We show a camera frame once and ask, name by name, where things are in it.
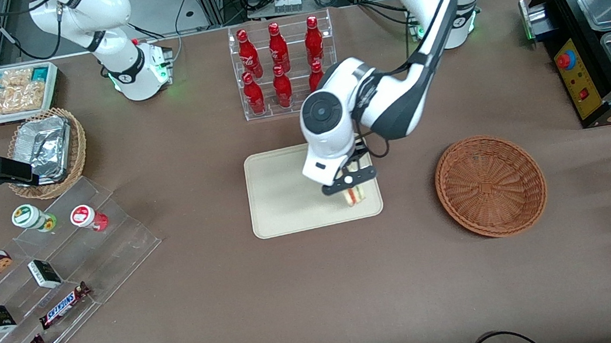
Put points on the clear bag of crackers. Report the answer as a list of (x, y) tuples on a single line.
[(15, 77), (13, 99)]

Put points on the triangular sandwich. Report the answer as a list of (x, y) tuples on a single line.
[(356, 196)]

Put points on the red lidded white cup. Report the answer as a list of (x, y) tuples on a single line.
[(84, 216)]

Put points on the white rectangular snack bin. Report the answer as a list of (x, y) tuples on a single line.
[(53, 86)]

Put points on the round brown wicker basket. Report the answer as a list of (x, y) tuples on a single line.
[(490, 185)]

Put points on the beige rectangular tray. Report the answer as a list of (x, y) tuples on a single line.
[(279, 198)]

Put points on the aluminium foil container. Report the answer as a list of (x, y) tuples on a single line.
[(45, 146)]

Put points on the teal snack packet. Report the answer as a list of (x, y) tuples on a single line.
[(40, 74)]

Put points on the white power strip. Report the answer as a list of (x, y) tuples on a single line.
[(287, 4)]

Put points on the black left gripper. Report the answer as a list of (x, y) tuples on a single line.
[(357, 153)]

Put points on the green lidded white cup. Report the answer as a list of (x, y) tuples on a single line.
[(28, 216)]

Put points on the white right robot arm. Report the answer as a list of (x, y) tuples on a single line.
[(123, 62)]

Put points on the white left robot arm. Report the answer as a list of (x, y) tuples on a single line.
[(391, 101)]

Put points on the light wicker basket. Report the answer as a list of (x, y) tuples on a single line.
[(79, 148)]

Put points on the red cola bottle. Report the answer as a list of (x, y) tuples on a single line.
[(313, 40), (282, 89), (314, 79), (278, 48), (253, 95), (249, 55)]

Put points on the clear acrylic bottle rack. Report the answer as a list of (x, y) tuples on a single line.
[(292, 111)]

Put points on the clear acrylic step display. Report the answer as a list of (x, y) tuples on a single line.
[(114, 244)]

